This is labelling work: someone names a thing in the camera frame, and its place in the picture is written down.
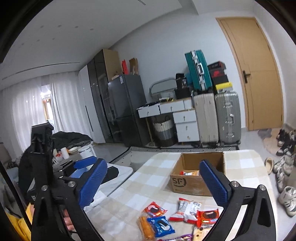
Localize black refrigerator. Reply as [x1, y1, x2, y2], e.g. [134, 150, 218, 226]
[108, 74, 150, 147]

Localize orange bread packet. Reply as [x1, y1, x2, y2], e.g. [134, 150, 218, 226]
[137, 215, 155, 240]

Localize cream cracker packet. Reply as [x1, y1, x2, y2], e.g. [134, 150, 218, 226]
[192, 226, 211, 241]

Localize beige suitcase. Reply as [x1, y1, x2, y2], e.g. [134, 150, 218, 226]
[193, 93, 219, 145]

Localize white noodle snack bag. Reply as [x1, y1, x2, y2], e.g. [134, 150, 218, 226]
[180, 170, 200, 176]

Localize silver suitcase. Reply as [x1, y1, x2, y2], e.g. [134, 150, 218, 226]
[215, 91, 241, 145]

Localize small red Oreo packet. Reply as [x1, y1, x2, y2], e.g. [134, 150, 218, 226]
[144, 201, 167, 217]

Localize teal suitcase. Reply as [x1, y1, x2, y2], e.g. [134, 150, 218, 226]
[185, 50, 213, 92]

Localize purple snack bag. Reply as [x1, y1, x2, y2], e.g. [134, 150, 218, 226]
[158, 234, 193, 241]

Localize blue Oreo packet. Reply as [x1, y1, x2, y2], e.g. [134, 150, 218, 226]
[147, 216, 175, 237]

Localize grey white laundry basket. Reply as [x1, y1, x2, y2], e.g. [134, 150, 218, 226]
[152, 115, 177, 147]

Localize white drawer desk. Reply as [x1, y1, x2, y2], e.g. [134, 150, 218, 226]
[137, 97, 200, 143]

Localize checkered tablecloth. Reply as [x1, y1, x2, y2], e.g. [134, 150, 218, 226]
[83, 149, 282, 241]

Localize stacked shoe boxes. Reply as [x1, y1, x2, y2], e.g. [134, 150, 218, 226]
[207, 61, 233, 94]

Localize white red snack packet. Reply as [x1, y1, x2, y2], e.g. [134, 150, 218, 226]
[169, 198, 202, 225]

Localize tall dark cabinet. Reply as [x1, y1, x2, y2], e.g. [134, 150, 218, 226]
[87, 49, 123, 143]

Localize SF cardboard box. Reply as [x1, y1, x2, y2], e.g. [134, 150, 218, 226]
[170, 152, 225, 196]

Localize left hand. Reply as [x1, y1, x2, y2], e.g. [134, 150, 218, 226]
[63, 209, 75, 232]

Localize wooden door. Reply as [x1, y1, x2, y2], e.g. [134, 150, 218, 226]
[217, 17, 284, 131]

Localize white curtain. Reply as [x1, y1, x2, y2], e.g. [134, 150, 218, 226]
[1, 72, 93, 158]

